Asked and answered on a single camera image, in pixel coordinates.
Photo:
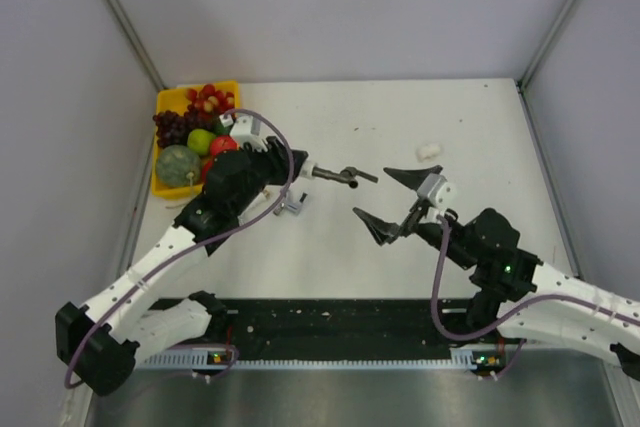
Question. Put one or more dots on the green striped melon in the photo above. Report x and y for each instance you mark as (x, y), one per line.
(178, 166)

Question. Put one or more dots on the chrome water faucet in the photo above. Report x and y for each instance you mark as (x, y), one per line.
(291, 203)

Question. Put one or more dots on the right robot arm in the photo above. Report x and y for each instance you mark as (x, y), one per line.
(519, 295)

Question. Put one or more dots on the white slotted cable duct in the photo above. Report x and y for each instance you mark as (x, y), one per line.
(209, 360)

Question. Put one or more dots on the red apple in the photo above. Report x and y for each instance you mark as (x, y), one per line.
(222, 144)

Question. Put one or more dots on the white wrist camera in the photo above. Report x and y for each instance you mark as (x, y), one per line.
(245, 130)
(438, 191)

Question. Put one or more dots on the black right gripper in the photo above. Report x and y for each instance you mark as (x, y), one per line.
(384, 231)

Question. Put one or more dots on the white faucet with brass tip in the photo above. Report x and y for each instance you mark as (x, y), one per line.
(263, 197)

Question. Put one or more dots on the dark green lime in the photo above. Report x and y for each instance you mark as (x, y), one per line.
(220, 129)

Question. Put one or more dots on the far white pipe elbow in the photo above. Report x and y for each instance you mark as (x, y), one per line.
(429, 151)

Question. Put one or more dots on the dark purple grape bunch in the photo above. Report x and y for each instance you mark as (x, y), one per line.
(173, 128)

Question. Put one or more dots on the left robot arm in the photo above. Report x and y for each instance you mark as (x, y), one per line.
(102, 341)

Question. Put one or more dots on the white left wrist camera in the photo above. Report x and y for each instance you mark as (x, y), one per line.
(245, 130)

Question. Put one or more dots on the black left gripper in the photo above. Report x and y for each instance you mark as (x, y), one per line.
(277, 157)

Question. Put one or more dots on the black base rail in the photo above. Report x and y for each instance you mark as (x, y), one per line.
(328, 330)

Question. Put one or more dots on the dark bronze water faucet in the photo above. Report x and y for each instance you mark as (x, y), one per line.
(349, 176)

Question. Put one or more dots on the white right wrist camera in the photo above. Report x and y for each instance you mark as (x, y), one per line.
(438, 191)

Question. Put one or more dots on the green apple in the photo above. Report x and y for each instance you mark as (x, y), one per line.
(200, 140)

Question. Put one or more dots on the white pipe elbow fitting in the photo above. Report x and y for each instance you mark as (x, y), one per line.
(307, 169)

